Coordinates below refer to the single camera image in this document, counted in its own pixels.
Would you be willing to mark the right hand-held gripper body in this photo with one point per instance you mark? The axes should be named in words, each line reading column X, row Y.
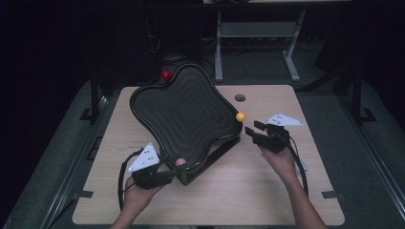
column 275, row 138

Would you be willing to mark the black metal post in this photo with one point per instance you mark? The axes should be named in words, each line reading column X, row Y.
column 94, row 95
column 357, row 95

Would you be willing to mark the black flat strip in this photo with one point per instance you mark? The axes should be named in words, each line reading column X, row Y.
column 86, row 194
column 331, row 194

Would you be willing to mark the grey metal rail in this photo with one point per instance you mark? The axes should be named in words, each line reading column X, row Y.
column 68, row 178
column 379, row 162

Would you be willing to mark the person's left hand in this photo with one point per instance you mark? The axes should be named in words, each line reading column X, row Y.
column 140, row 194

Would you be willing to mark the pink ball knob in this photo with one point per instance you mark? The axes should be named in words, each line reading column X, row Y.
column 180, row 162

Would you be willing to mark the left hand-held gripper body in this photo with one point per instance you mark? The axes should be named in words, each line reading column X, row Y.
column 149, row 178

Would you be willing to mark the yellow ball knob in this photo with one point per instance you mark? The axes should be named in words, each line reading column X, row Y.
column 240, row 116

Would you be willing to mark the grey metal stand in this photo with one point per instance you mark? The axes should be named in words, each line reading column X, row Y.
column 254, row 29

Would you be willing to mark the red ball knob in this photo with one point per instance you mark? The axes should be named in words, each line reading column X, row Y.
column 166, row 75

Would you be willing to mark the black wavy tray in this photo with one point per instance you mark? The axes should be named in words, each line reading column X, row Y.
column 186, row 120

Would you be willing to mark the person's right hand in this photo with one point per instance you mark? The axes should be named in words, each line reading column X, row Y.
column 281, row 165

